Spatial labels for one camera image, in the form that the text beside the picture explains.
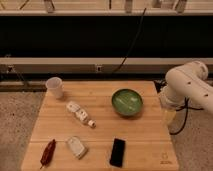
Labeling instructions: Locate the white plastic cup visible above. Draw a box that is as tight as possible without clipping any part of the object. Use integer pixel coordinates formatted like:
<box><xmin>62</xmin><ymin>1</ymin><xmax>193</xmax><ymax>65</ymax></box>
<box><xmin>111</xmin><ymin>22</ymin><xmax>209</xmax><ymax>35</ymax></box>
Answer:
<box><xmin>45</xmin><ymin>77</ymin><xmax>63</xmax><ymax>99</ymax></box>

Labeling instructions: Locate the green ceramic bowl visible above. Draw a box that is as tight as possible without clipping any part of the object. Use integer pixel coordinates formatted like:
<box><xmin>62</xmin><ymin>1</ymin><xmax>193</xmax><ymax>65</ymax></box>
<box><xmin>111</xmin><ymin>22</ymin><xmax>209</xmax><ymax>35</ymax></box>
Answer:
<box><xmin>111</xmin><ymin>89</ymin><xmax>143</xmax><ymax>117</ymax></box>

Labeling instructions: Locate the red chili pepper toy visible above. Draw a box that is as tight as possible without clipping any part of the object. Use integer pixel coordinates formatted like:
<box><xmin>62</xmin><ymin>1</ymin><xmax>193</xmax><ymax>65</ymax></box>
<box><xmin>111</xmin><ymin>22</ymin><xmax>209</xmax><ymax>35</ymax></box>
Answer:
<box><xmin>40</xmin><ymin>140</ymin><xmax>56</xmax><ymax>166</ymax></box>

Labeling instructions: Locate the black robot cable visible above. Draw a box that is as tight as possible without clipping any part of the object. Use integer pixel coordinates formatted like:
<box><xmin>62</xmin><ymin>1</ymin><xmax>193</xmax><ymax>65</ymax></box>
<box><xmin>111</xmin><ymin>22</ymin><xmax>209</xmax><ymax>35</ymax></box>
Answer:
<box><xmin>169</xmin><ymin>97</ymin><xmax>203</xmax><ymax>136</ymax></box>

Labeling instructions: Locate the white plastic bottle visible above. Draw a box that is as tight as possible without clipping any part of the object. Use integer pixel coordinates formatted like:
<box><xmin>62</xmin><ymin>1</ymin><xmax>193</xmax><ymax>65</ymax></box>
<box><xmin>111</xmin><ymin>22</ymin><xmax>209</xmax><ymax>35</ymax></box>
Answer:
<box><xmin>66</xmin><ymin>101</ymin><xmax>96</xmax><ymax>128</ymax></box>

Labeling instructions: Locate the black rectangular phone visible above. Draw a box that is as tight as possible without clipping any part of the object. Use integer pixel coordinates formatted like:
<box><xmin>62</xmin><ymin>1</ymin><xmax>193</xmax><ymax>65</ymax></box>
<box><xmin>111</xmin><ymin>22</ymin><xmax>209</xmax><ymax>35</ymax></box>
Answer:
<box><xmin>109</xmin><ymin>138</ymin><xmax>126</xmax><ymax>167</ymax></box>

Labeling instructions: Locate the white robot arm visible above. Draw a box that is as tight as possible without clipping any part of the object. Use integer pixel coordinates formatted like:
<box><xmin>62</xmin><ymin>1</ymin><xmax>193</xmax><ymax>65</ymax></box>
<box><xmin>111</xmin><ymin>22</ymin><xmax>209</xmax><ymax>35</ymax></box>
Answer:
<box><xmin>159</xmin><ymin>61</ymin><xmax>213</xmax><ymax>125</ymax></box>

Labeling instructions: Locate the white rectangular packet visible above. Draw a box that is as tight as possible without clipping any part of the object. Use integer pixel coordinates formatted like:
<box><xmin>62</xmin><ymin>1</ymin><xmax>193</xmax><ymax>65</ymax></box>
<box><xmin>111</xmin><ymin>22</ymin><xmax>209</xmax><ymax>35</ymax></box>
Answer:
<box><xmin>67</xmin><ymin>136</ymin><xmax>88</xmax><ymax>159</ymax></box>

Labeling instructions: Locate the black hanging cable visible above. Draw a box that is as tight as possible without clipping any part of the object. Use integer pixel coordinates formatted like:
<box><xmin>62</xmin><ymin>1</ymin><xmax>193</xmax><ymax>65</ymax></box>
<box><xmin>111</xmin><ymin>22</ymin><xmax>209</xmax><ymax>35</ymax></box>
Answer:
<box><xmin>110</xmin><ymin>7</ymin><xmax>148</xmax><ymax>75</ymax></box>

